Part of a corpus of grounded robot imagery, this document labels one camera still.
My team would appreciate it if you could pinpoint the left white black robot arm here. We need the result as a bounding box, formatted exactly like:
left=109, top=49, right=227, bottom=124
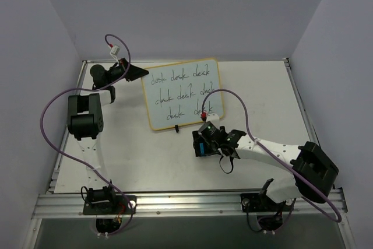
left=67, top=58, right=149, bottom=213

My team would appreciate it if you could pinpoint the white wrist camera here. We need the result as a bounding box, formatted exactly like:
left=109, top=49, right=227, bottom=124
left=110, top=45, right=120, bottom=60
left=205, top=113, right=220, bottom=128

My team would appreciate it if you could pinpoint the blue whiteboard eraser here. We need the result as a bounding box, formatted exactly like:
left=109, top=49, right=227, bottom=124
left=196, top=142, right=206, bottom=157

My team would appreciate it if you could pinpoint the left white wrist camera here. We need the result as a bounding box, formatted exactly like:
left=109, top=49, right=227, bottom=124
left=110, top=45, right=120, bottom=60

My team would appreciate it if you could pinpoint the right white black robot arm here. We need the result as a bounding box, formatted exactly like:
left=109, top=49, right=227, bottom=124
left=192, top=121, right=339, bottom=210

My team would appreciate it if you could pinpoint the aluminium table edge rail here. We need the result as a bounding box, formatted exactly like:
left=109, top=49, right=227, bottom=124
left=281, top=58, right=339, bottom=201

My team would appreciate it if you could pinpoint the front aluminium frame rail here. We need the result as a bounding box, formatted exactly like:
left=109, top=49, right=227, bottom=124
left=30, top=189, right=349, bottom=220

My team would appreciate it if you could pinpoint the yellow-framed small whiteboard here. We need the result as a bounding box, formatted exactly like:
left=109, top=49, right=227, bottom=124
left=141, top=58, right=225, bottom=131

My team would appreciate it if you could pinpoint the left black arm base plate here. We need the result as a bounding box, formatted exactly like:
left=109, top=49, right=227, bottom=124
left=82, top=195, right=132, bottom=215

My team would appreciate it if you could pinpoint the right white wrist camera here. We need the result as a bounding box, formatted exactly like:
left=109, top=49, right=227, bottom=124
left=205, top=113, right=220, bottom=128

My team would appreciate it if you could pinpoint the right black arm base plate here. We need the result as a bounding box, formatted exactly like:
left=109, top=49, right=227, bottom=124
left=240, top=192, right=291, bottom=213

